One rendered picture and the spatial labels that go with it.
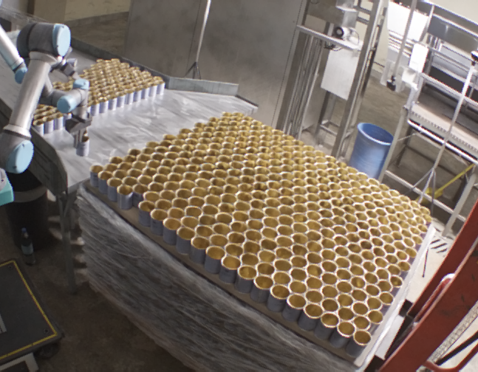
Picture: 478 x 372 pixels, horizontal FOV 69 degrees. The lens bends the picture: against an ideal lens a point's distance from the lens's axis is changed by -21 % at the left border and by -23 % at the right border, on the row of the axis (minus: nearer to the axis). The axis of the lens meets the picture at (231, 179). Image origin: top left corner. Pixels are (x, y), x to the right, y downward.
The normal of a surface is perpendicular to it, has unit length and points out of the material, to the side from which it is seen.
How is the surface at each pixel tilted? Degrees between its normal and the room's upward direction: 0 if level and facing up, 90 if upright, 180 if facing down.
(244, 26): 90
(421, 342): 90
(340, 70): 90
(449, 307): 90
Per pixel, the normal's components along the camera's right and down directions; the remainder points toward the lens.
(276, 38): -0.60, 0.34
